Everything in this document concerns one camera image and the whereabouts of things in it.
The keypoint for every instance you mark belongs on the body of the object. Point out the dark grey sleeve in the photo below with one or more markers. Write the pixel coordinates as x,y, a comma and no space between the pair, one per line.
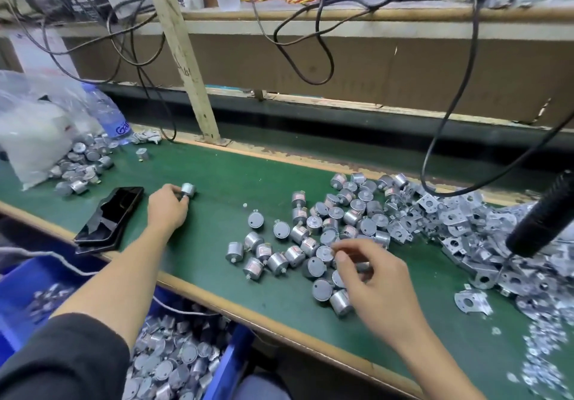
63,364

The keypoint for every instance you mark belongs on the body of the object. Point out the black electric screwdriver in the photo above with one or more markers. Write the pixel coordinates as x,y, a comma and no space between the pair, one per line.
543,217

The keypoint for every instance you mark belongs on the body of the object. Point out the heap of grey binned motors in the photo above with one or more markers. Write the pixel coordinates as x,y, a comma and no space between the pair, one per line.
179,359

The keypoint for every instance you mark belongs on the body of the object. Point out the black smartphone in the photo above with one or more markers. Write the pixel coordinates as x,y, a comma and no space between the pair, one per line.
109,218

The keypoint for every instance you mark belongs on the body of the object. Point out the small heap of silver motors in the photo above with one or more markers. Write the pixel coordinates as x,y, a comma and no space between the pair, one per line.
82,166

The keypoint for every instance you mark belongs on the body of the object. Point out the person's left forearm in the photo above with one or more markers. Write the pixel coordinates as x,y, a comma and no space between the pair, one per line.
121,278

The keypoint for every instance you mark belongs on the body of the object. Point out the person's right hand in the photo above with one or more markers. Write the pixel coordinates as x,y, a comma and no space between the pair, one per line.
381,292

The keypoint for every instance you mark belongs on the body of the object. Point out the green bench mat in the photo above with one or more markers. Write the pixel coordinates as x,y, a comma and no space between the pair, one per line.
224,180

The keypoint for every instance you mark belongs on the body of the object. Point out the slanted wooden post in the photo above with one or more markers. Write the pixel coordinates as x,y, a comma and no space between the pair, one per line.
184,54

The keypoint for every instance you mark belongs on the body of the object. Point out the large clear plastic bag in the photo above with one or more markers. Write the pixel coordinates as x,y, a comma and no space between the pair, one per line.
40,126

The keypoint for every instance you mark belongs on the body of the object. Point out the brown back panel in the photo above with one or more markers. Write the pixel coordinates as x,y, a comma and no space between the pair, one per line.
386,68

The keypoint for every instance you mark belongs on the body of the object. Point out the silver round motor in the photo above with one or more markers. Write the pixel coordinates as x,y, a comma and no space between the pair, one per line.
187,189

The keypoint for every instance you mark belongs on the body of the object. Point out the pile of metal brackets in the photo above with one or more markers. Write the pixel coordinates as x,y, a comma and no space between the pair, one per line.
484,234

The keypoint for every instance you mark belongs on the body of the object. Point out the scatter of small silver screws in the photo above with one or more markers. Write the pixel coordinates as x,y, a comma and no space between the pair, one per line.
547,359

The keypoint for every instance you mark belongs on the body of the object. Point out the person's left hand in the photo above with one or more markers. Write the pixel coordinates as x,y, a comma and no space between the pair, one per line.
167,210

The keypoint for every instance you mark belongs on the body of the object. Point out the pile of silver motors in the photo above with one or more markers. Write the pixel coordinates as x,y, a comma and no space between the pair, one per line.
309,234

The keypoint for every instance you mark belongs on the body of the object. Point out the blue plastic bin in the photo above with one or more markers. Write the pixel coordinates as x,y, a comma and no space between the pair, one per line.
27,296

